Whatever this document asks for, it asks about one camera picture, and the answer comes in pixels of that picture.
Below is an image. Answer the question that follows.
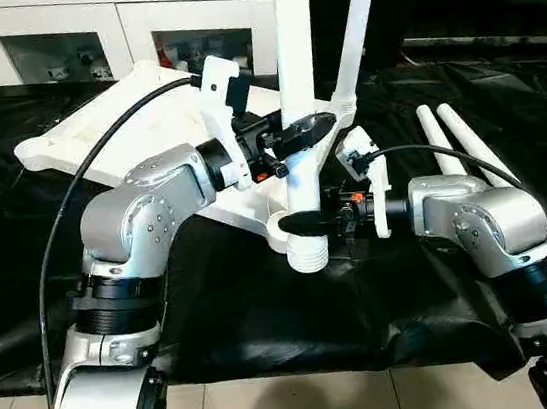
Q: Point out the white cabinet with glass doors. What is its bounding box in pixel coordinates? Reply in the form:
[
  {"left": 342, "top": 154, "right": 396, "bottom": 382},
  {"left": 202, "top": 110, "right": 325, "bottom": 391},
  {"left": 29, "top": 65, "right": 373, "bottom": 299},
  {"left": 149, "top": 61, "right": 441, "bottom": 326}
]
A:
[{"left": 0, "top": 0, "right": 288, "bottom": 113}]

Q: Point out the red packet in cabinet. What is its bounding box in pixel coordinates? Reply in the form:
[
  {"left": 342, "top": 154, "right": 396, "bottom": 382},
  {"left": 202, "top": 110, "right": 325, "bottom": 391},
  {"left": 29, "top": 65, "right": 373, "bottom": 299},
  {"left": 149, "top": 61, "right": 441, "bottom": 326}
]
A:
[{"left": 155, "top": 34, "right": 175, "bottom": 70}]

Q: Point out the black mat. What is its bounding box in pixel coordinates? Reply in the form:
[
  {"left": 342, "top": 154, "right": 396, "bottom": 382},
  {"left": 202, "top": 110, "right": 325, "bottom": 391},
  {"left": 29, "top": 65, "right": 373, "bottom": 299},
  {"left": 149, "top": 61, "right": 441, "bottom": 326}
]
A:
[{"left": 0, "top": 11, "right": 547, "bottom": 409}]

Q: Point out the black metal rail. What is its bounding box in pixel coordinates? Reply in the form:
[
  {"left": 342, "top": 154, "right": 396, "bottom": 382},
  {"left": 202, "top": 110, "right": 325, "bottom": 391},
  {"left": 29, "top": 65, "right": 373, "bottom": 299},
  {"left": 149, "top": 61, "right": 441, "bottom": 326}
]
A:
[{"left": 402, "top": 19, "right": 547, "bottom": 61}]

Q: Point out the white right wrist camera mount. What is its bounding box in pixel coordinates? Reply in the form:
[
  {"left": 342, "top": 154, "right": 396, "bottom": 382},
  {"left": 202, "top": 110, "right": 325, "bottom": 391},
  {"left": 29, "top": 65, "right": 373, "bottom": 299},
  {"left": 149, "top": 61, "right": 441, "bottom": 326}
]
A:
[{"left": 331, "top": 123, "right": 400, "bottom": 245}]

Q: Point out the white plastic table top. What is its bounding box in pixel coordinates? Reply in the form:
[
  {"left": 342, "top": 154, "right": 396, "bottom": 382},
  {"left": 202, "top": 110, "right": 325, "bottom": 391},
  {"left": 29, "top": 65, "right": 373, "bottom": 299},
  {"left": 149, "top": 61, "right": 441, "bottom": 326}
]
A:
[{"left": 3, "top": 32, "right": 376, "bottom": 289}]

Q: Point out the white plastic table leg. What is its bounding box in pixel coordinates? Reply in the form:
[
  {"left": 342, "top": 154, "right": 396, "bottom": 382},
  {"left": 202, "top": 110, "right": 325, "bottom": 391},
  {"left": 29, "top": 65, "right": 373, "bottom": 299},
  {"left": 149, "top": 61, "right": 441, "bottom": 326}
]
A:
[
  {"left": 318, "top": 0, "right": 401, "bottom": 110},
  {"left": 253, "top": 0, "right": 350, "bottom": 278},
  {"left": 435, "top": 93, "right": 524, "bottom": 196},
  {"left": 414, "top": 98, "right": 471, "bottom": 182}
]

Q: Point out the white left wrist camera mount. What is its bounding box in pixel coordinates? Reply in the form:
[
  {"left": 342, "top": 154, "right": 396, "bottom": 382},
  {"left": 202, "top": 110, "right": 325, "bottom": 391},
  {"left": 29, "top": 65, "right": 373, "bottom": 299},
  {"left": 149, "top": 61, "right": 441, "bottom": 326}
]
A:
[{"left": 192, "top": 50, "right": 266, "bottom": 195}]

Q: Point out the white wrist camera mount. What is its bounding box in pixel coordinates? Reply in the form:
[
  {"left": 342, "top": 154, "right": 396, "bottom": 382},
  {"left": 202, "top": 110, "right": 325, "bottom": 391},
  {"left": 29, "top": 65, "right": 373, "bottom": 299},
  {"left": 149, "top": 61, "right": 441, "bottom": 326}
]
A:
[
  {"left": 192, "top": 50, "right": 266, "bottom": 195},
  {"left": 331, "top": 123, "right": 400, "bottom": 245}
]

